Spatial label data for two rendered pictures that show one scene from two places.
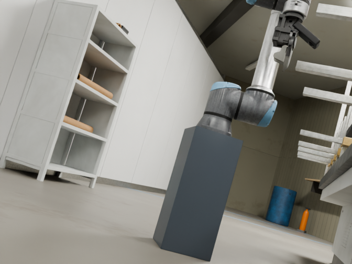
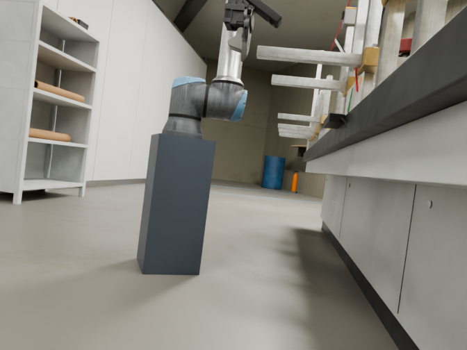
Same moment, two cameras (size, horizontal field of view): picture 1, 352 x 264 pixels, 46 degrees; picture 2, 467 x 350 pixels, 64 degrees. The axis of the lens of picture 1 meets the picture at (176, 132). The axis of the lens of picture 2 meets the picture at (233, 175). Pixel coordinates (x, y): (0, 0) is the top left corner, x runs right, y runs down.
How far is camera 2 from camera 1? 44 cm
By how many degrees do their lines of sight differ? 13
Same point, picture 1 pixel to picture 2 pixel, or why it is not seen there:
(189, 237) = (172, 255)
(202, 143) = (169, 152)
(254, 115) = (224, 110)
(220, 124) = (187, 126)
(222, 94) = (185, 92)
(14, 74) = not seen: outside the picture
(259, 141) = (246, 116)
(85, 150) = (67, 159)
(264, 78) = (229, 67)
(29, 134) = not seen: outside the picture
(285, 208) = (276, 173)
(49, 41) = not seen: outside the picture
